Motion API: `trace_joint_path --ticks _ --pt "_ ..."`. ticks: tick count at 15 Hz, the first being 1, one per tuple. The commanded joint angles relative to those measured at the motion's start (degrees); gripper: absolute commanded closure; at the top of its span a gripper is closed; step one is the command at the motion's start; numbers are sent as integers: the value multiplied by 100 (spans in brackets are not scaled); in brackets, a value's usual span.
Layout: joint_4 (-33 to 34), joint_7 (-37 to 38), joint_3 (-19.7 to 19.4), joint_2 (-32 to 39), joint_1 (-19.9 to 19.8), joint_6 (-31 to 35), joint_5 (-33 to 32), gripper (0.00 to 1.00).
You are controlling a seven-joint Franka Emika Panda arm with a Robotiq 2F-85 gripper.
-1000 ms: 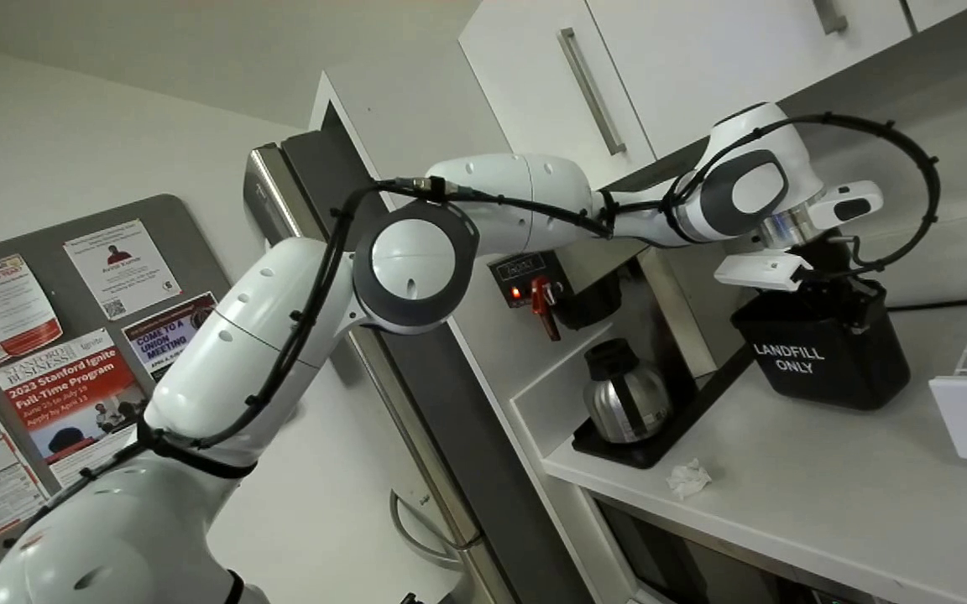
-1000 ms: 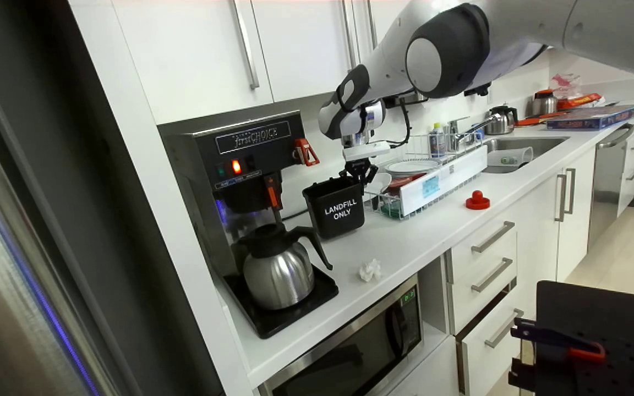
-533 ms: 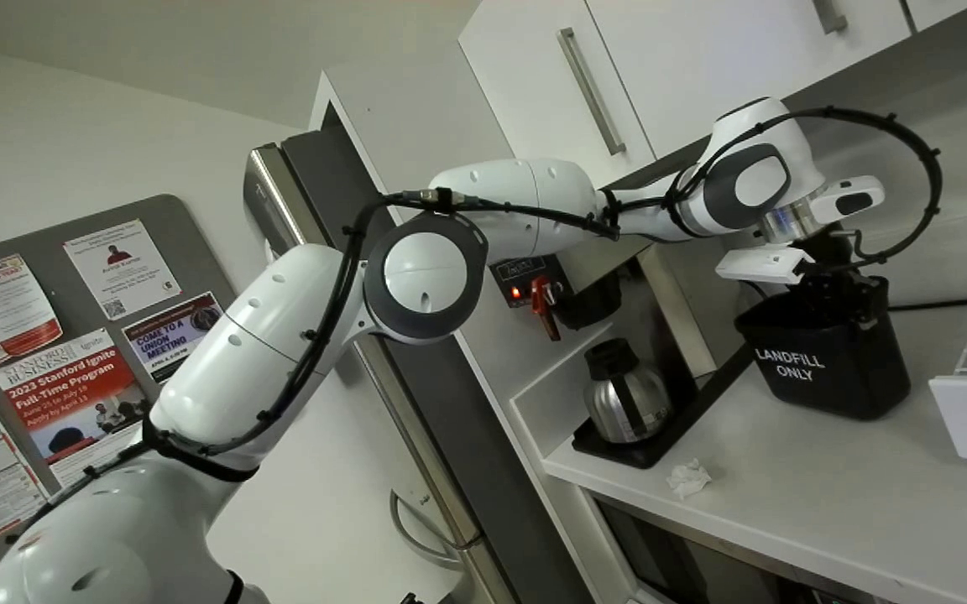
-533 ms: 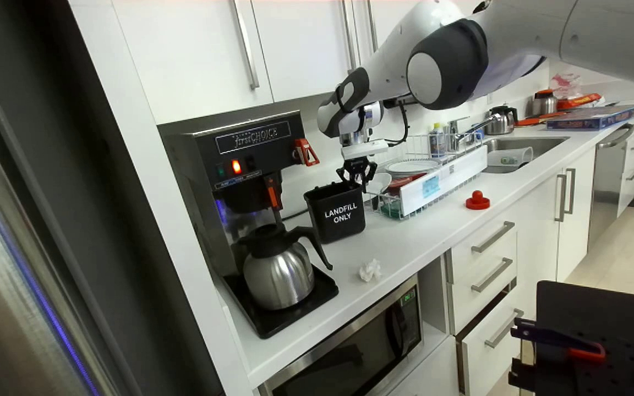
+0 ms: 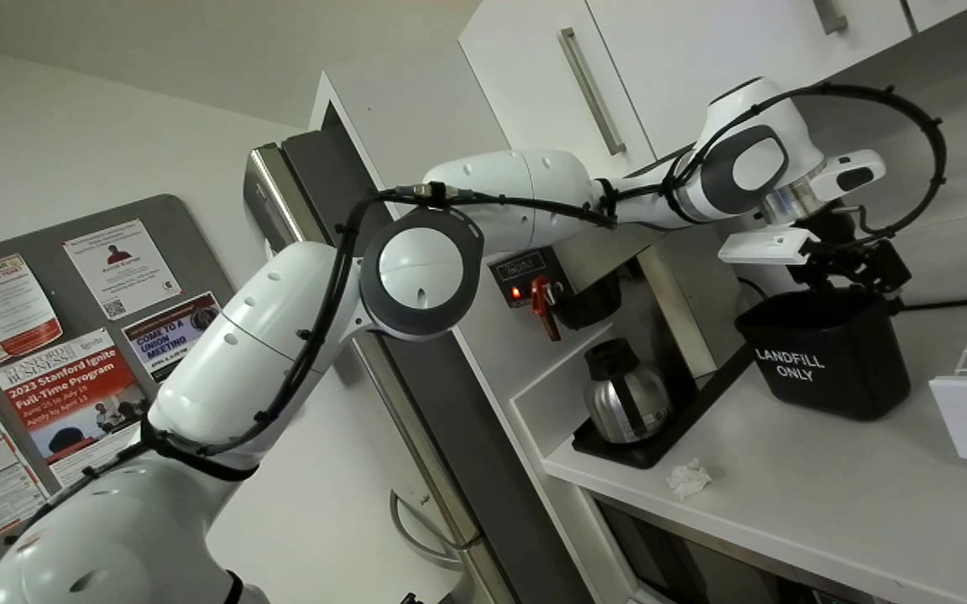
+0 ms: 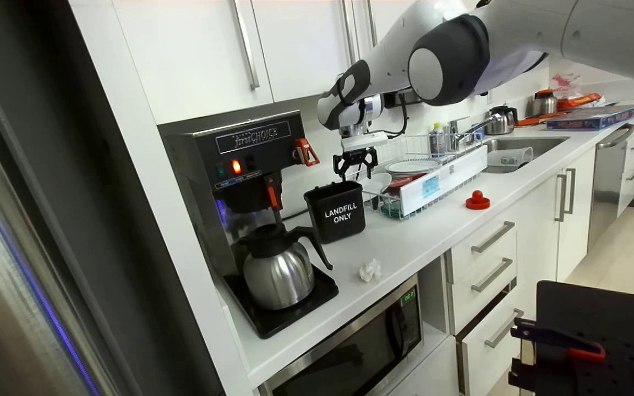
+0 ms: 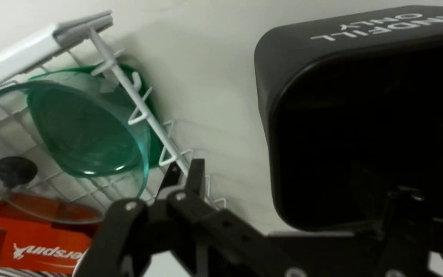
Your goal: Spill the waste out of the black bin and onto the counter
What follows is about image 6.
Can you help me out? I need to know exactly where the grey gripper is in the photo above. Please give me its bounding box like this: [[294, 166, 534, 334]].
[[329, 129, 393, 182]]

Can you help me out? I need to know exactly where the black landfill only bin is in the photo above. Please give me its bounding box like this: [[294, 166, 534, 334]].
[[302, 180, 367, 247]]

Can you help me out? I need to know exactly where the white paper waste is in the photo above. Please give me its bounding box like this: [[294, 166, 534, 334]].
[[356, 257, 386, 286]]

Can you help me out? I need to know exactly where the plain white plate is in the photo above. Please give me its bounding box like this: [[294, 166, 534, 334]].
[[364, 169, 393, 197]]

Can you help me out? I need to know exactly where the orange box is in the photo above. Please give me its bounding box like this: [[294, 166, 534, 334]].
[[383, 174, 412, 194]]

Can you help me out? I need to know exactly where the glass container green lid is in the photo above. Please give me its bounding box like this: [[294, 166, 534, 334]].
[[378, 194, 405, 219]]

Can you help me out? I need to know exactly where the white plate dotted rim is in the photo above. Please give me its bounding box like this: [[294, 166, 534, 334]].
[[386, 157, 445, 179]]

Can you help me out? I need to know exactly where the small yellow capped bottle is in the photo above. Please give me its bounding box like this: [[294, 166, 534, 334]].
[[427, 121, 445, 161]]

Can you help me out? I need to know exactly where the white long box blue label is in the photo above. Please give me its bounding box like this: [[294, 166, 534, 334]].
[[397, 143, 493, 219]]

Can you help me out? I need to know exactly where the black coffee maker machine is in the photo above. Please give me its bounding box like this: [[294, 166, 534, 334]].
[[157, 108, 344, 341]]

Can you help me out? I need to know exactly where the chrome faucet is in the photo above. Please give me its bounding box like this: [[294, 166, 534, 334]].
[[451, 118, 498, 149]]

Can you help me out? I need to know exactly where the red round knob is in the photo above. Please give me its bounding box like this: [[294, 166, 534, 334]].
[[465, 190, 493, 213]]

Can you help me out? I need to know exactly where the white upper cabinet door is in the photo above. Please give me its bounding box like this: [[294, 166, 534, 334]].
[[249, 0, 356, 103], [110, 0, 274, 125]]

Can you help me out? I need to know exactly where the white cabinet door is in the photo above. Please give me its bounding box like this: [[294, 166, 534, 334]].
[[513, 169, 568, 295], [564, 147, 598, 284], [110, 0, 274, 125], [249, 0, 356, 103]]

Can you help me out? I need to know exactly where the steel kettle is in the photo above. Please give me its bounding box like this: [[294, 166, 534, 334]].
[[486, 103, 520, 136]]

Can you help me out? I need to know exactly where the steel kitchen sink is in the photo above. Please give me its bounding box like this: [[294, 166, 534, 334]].
[[481, 131, 573, 175]]

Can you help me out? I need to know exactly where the white lower cabinet door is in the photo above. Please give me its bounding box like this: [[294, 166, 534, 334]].
[[513, 169, 568, 295], [564, 147, 598, 284]]

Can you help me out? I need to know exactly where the built-in black steel microwave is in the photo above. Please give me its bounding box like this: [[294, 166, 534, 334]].
[[258, 273, 427, 396]]

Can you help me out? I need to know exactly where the clear plastic bag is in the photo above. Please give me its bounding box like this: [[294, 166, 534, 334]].
[[551, 70, 585, 97]]

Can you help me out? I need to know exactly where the orange snack package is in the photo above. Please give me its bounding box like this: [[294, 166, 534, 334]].
[[555, 91, 606, 114]]

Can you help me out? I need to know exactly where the flat blue box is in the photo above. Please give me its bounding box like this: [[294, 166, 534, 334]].
[[546, 100, 634, 135]]

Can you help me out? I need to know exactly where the stainless steel dishwasher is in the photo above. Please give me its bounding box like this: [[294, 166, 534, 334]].
[[588, 122, 634, 249]]

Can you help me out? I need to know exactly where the black perforated table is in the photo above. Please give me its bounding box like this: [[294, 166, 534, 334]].
[[509, 280, 634, 396]]

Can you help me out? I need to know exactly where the stainless steel refrigerator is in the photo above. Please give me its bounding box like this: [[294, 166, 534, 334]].
[[0, 0, 226, 396]]

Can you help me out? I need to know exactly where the white wire dish rack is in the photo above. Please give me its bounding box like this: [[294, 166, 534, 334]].
[[359, 143, 493, 219]]

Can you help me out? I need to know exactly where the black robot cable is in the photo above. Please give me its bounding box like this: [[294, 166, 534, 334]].
[[383, 91, 415, 140]]

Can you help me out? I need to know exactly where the steel coffee carafe black handle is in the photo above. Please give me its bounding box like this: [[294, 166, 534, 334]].
[[236, 223, 335, 312]]

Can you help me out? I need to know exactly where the white drawer steel handle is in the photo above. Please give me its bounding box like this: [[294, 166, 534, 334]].
[[445, 213, 520, 295], [453, 282, 528, 396], [449, 250, 521, 336]]

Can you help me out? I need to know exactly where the orange handled utensil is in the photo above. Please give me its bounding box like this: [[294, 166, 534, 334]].
[[513, 113, 555, 127]]

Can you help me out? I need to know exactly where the black clamp red handle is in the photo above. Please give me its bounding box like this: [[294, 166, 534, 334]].
[[509, 317, 609, 368]]

